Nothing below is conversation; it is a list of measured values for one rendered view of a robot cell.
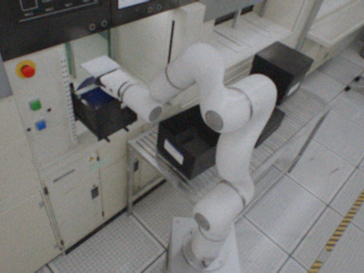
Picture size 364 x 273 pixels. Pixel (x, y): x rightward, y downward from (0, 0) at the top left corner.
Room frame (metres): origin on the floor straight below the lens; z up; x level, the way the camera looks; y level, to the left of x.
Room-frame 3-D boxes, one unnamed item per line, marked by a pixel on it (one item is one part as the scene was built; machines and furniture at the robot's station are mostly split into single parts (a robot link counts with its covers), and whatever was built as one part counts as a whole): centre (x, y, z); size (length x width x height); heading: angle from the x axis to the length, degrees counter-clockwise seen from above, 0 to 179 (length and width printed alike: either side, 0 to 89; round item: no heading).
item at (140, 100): (0.86, 0.16, 1.25); 0.13 x 0.09 x 0.08; 54
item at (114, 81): (0.94, 0.27, 1.25); 0.11 x 0.10 x 0.07; 54
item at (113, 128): (1.00, 0.36, 1.11); 0.24 x 0.20 x 0.32; 144
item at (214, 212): (0.58, -0.16, 1.07); 0.19 x 0.12 x 0.24; 143
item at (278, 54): (1.84, -0.54, 0.89); 0.29 x 0.29 x 0.25; 55
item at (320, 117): (1.45, -0.35, 0.38); 1.30 x 0.60 x 0.76; 144
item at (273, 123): (1.43, -0.37, 0.83); 0.29 x 0.29 x 0.13; 55
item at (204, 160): (1.12, -0.06, 0.85); 0.28 x 0.28 x 0.17; 48
